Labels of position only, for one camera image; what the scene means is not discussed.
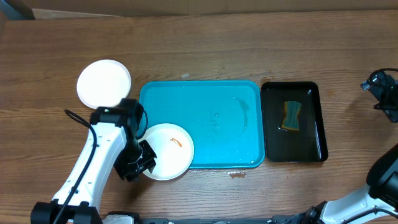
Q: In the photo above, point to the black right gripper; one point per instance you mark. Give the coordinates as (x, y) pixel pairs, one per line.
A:
(376, 88)

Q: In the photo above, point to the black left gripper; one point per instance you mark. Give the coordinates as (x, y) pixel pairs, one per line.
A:
(150, 161)

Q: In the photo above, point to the white plate with orange streak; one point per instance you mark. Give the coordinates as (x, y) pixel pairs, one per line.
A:
(174, 149)

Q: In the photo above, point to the green yellow sponge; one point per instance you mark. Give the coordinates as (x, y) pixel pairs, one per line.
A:
(290, 116)

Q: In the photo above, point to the white plate with red ring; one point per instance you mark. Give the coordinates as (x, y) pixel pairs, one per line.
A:
(103, 83)

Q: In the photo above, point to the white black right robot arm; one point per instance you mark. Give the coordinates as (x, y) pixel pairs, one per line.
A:
(378, 196)

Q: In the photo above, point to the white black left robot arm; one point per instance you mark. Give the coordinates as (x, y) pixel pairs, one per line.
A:
(112, 143)

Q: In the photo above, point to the black water tray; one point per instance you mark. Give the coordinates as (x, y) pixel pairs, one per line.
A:
(306, 145)

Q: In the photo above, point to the blue plastic tray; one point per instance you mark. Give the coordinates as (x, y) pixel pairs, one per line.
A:
(223, 118)

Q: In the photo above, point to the brown cardboard backdrop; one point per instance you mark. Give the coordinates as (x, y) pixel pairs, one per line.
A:
(196, 7)

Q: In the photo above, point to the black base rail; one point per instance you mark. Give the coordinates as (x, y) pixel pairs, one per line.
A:
(278, 219)

